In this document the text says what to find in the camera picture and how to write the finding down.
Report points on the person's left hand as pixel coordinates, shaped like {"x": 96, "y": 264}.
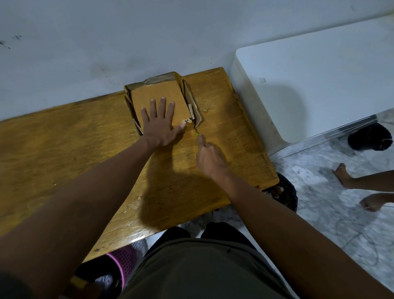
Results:
{"x": 160, "y": 131}

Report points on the person's right hand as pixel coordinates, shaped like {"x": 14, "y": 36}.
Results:
{"x": 211, "y": 160}

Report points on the person's right fingers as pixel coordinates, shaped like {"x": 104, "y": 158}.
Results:
{"x": 200, "y": 141}

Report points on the person's left thumb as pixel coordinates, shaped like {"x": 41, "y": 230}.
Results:
{"x": 180, "y": 127}

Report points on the person's left little finger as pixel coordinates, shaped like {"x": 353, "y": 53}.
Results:
{"x": 145, "y": 115}

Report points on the person's left middle finger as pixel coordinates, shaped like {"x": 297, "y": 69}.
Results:
{"x": 162, "y": 107}

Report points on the brown cardboard box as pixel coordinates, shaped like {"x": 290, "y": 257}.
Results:
{"x": 160, "y": 89}

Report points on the person's right forearm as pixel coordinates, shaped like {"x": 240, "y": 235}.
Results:
{"x": 289, "y": 234}

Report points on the person's left forearm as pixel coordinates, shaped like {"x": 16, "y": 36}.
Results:
{"x": 70, "y": 209}

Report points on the black trousers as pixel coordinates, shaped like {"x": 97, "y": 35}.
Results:
{"x": 224, "y": 232}

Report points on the black mesh basket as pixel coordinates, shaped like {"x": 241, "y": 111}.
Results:
{"x": 286, "y": 192}

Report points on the olive green shirt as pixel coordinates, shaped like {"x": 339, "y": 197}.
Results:
{"x": 203, "y": 271}

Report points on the white cabinet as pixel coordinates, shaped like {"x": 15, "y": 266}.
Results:
{"x": 317, "y": 80}

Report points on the pink plastic basket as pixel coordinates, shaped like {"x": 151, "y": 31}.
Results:
{"x": 124, "y": 260}

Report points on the black bag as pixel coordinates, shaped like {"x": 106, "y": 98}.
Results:
{"x": 92, "y": 271}

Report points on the black round container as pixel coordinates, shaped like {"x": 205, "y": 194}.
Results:
{"x": 369, "y": 137}

